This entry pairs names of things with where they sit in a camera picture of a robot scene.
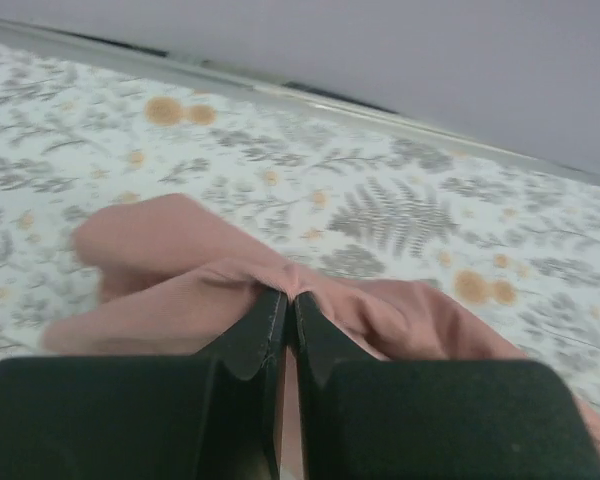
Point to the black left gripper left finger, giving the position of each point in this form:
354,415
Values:
214,414

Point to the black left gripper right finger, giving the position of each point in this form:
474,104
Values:
364,418

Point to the pink t shirt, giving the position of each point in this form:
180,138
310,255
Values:
175,277

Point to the floral patterned table mat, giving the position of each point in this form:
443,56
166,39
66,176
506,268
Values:
518,247

